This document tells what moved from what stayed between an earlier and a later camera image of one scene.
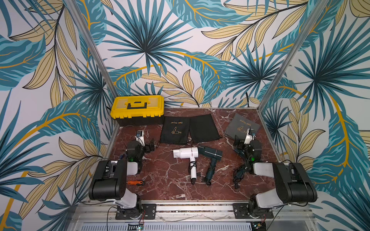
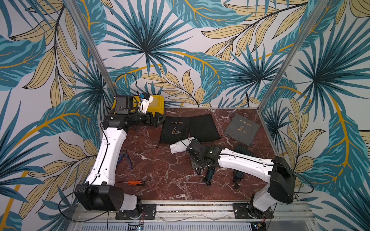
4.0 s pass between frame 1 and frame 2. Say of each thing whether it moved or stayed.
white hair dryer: moved
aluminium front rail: stayed
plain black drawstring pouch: stayed
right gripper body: moved
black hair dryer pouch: stayed
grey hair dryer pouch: stayed
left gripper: moved
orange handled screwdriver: stayed
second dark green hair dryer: stayed
